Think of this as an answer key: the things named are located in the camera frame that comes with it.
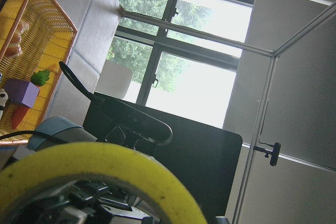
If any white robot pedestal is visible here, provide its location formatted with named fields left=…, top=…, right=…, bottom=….
left=95, top=60, right=133, bottom=99

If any yellow tape roll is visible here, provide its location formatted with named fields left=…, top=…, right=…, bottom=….
left=1, top=142, right=206, bottom=223

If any aluminium frame post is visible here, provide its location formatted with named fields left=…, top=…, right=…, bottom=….
left=232, top=3, right=335, bottom=223

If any purple foam cube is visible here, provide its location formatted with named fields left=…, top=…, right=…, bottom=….
left=4, top=78, right=40, bottom=108

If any panda toy figure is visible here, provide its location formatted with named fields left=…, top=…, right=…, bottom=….
left=0, top=89, right=9, bottom=112

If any black camera on frame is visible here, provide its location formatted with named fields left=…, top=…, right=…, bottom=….
left=253, top=142, right=281, bottom=166

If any yellow plastic basket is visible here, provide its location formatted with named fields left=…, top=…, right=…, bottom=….
left=1, top=0, right=77, bottom=131

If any black monitor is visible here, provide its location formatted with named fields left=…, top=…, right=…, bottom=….
left=83, top=93, right=243, bottom=223

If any toy croissant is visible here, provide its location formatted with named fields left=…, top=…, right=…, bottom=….
left=4, top=19, right=29, bottom=58

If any orange toy carrot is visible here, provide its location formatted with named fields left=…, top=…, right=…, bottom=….
left=10, top=69, right=50, bottom=129

